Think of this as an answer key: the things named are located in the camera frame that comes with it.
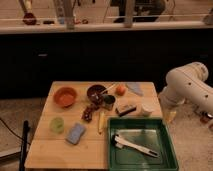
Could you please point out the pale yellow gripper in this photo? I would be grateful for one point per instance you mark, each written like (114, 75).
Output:
(169, 114)

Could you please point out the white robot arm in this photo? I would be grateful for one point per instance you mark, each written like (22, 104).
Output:
(186, 83)

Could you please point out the small white cup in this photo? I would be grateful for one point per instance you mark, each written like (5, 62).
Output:
(146, 110)

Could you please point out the green plastic cup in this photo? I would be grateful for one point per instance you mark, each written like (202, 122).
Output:
(57, 125)

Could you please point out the green plastic tray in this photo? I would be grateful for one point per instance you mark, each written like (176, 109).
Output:
(151, 133)

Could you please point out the grey cloth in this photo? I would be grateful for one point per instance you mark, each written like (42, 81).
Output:
(135, 88)

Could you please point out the orange fruit toy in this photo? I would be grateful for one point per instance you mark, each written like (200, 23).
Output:
(120, 90)

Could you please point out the white dish brush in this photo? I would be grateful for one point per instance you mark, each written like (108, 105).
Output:
(120, 142)

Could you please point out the wooden spoon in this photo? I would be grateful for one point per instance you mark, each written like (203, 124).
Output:
(108, 88)

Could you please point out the metal can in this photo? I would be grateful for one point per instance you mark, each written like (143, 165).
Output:
(108, 101)

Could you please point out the yellow banana toy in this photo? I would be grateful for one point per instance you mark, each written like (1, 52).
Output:
(101, 122)

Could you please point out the dark brown bowl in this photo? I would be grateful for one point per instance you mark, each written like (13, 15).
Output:
(94, 89)

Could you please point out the dark red toy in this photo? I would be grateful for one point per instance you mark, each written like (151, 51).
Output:
(87, 113)

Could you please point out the blue sponge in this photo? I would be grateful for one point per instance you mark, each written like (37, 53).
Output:
(75, 133)

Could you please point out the orange bowl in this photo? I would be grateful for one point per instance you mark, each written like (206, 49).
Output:
(65, 96)

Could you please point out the red object on shelf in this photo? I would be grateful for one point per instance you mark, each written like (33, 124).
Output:
(29, 19)

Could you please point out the black stand post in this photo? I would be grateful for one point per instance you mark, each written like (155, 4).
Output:
(24, 143)

